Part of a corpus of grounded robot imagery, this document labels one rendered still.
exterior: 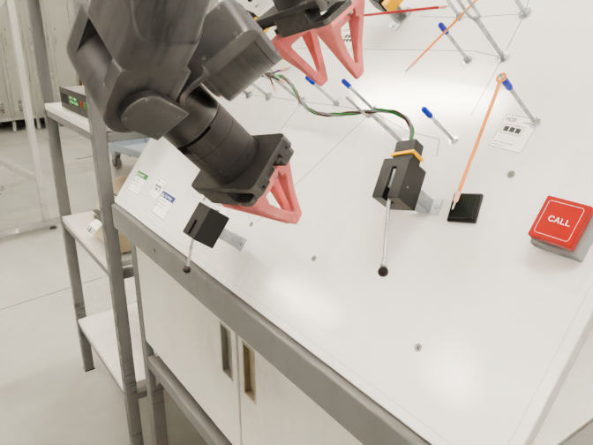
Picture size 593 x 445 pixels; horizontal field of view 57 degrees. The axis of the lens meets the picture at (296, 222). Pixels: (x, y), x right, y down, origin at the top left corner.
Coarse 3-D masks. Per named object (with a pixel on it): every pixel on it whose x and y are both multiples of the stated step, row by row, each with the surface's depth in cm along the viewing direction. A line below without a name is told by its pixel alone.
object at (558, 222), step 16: (544, 208) 60; (560, 208) 59; (576, 208) 58; (592, 208) 57; (544, 224) 59; (560, 224) 58; (576, 224) 57; (544, 240) 59; (560, 240) 57; (576, 240) 57
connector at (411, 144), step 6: (396, 144) 73; (402, 144) 72; (408, 144) 71; (414, 144) 71; (420, 144) 72; (396, 150) 72; (402, 150) 72; (420, 150) 72; (396, 156) 72; (402, 156) 71; (408, 156) 70; (414, 156) 70
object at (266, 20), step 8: (280, 0) 56; (288, 0) 55; (296, 0) 55; (304, 0) 55; (312, 0) 53; (320, 0) 52; (328, 0) 53; (272, 8) 61; (280, 8) 56; (288, 8) 56; (296, 8) 54; (304, 8) 54; (312, 8) 54; (320, 8) 53; (264, 16) 59; (272, 16) 57; (280, 16) 57; (264, 24) 59; (272, 24) 59
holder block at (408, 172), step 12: (384, 168) 71; (396, 168) 70; (408, 168) 68; (420, 168) 70; (384, 180) 70; (396, 180) 69; (408, 180) 69; (420, 180) 70; (384, 192) 69; (396, 192) 68; (408, 192) 69; (384, 204) 71; (396, 204) 70; (408, 204) 69
